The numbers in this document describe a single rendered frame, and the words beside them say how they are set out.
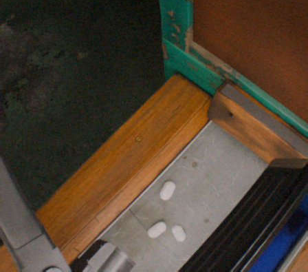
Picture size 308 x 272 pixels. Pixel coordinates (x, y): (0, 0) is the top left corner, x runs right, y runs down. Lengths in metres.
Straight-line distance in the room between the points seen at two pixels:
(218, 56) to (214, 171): 0.22
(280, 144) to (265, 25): 0.22
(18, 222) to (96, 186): 0.26
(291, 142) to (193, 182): 0.21
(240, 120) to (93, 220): 0.32
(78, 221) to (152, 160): 0.18
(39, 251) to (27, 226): 0.04
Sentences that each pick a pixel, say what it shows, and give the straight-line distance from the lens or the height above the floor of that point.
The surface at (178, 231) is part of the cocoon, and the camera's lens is 0.73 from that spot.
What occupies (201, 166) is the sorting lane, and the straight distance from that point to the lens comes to 0.79.
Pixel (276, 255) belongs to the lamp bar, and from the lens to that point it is 0.42.
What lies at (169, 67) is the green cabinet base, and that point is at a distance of 0.88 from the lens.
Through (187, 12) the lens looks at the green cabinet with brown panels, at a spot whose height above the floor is 0.97.
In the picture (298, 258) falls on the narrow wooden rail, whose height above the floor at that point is 0.76.
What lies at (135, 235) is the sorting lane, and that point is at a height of 0.74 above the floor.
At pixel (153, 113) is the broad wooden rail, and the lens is 0.81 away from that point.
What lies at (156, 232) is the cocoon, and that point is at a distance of 0.73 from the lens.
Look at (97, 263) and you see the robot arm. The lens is 0.60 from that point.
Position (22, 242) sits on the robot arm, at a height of 0.98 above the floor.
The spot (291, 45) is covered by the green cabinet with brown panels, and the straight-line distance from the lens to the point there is 0.59.
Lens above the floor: 1.48
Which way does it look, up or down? 62 degrees down
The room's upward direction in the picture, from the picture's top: 8 degrees counter-clockwise
